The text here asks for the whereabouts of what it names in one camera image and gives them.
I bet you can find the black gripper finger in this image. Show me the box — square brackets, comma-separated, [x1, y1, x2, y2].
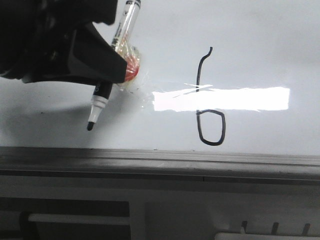
[22, 23, 127, 84]

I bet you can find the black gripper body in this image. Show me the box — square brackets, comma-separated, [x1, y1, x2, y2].
[0, 0, 118, 80]

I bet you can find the red magnet with clear tape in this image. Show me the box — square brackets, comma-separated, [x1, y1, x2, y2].
[111, 41, 141, 89]

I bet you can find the black and white whiteboard marker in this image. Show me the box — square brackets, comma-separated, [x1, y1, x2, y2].
[87, 0, 141, 131]

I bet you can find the white tray with hooks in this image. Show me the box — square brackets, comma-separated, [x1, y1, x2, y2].
[213, 220, 320, 240]

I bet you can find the white whiteboard with grey frame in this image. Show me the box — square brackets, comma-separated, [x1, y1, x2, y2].
[0, 0, 320, 184]

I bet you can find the grey metal stand rail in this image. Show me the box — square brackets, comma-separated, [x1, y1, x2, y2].
[27, 213, 130, 226]

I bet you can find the black strap on rail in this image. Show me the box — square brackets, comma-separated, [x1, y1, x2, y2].
[18, 211, 38, 240]

